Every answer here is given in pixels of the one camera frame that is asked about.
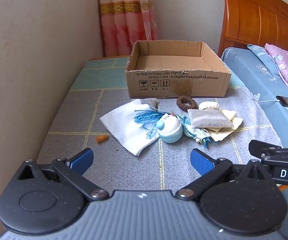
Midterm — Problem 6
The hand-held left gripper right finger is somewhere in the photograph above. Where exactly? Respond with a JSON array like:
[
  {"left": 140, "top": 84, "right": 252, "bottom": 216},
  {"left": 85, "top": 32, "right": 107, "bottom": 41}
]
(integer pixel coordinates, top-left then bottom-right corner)
[{"left": 175, "top": 148, "right": 272, "bottom": 202}]

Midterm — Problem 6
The black smartphone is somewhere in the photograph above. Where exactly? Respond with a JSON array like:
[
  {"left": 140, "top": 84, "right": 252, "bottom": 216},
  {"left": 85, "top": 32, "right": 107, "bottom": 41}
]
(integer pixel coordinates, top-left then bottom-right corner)
[{"left": 276, "top": 95, "right": 288, "bottom": 109}]

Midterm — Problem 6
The grey fabric pouch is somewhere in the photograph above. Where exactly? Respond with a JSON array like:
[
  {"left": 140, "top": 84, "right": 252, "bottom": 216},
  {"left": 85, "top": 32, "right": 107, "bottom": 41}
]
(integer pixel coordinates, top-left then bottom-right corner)
[{"left": 187, "top": 109, "right": 234, "bottom": 130}]

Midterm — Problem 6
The wooden bed headboard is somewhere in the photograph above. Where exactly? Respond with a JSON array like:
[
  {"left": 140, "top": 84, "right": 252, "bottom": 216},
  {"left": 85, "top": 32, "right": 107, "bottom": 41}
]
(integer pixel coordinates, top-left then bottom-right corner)
[{"left": 218, "top": 0, "right": 288, "bottom": 58}]

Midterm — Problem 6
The blue tassel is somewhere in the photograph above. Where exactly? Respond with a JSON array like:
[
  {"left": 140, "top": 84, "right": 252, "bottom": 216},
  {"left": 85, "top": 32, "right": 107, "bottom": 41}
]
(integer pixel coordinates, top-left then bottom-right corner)
[{"left": 133, "top": 110, "right": 165, "bottom": 140}]

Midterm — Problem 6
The blue floral pillow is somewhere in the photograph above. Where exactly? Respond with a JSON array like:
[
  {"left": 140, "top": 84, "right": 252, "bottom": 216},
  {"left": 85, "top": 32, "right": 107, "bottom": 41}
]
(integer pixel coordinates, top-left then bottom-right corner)
[{"left": 247, "top": 44, "right": 284, "bottom": 82}]

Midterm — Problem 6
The checked grey-green tablecloth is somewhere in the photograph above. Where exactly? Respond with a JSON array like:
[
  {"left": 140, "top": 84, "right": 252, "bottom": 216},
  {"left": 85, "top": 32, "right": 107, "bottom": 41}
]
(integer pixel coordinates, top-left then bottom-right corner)
[{"left": 35, "top": 56, "right": 283, "bottom": 188}]

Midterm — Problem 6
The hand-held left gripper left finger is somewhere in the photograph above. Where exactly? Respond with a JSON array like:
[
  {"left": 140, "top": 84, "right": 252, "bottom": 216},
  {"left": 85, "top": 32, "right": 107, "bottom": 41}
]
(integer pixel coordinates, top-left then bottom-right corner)
[{"left": 18, "top": 148, "right": 109, "bottom": 202}]

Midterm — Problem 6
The small orange earplug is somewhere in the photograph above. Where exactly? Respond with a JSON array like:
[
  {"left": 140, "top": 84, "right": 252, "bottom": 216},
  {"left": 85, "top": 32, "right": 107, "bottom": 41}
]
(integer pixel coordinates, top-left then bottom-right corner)
[{"left": 95, "top": 135, "right": 109, "bottom": 146}]

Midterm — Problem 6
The cardboard box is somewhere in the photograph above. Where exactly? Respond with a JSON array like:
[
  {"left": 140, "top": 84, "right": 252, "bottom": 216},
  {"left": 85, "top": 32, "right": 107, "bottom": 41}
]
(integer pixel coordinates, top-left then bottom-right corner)
[{"left": 124, "top": 40, "right": 232, "bottom": 99}]

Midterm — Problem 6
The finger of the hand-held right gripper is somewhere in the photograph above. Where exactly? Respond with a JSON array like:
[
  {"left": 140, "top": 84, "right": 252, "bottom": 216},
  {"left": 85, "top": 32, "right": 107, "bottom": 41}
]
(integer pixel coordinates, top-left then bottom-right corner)
[{"left": 249, "top": 139, "right": 288, "bottom": 167}]

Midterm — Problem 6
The brown hair scrunchie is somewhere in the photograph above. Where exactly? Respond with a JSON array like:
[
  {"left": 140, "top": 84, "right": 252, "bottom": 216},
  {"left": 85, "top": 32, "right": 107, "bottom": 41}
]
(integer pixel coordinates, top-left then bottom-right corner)
[{"left": 176, "top": 96, "right": 197, "bottom": 111}]

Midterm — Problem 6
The white tissue cloth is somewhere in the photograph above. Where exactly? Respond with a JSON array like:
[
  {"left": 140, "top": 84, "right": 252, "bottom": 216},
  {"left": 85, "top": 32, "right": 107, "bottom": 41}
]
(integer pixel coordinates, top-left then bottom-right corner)
[{"left": 99, "top": 99, "right": 161, "bottom": 156}]

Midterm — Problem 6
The cream cloth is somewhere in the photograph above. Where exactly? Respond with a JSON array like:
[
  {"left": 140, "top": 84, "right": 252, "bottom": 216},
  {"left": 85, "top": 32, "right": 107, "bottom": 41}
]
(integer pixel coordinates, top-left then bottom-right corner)
[{"left": 204, "top": 109, "right": 243, "bottom": 141}]

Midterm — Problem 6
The embroidered blue-green sachet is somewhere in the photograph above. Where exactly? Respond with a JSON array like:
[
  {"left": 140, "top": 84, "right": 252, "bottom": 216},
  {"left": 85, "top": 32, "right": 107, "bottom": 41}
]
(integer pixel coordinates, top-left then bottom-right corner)
[{"left": 176, "top": 115, "right": 212, "bottom": 149}]

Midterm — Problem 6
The round blue plush toy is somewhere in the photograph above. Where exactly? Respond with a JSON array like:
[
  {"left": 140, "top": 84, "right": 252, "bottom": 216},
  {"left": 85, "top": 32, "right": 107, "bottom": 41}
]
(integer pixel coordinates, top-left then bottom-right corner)
[{"left": 157, "top": 113, "right": 184, "bottom": 144}]

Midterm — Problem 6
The pink patterned curtain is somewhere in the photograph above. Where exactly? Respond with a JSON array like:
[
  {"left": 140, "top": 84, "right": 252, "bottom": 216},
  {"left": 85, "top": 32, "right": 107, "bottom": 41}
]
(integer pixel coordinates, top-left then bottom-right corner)
[{"left": 98, "top": 0, "right": 158, "bottom": 57}]

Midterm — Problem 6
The light blue pillow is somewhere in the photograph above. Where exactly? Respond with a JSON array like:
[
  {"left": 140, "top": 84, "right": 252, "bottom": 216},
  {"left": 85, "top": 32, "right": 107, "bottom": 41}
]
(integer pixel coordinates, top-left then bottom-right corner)
[{"left": 221, "top": 47, "right": 288, "bottom": 149}]

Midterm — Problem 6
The cream hair scrunchie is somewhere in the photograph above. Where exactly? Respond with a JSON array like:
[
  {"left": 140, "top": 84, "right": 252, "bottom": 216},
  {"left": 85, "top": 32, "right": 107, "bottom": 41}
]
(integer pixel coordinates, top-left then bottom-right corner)
[{"left": 199, "top": 101, "right": 221, "bottom": 111}]

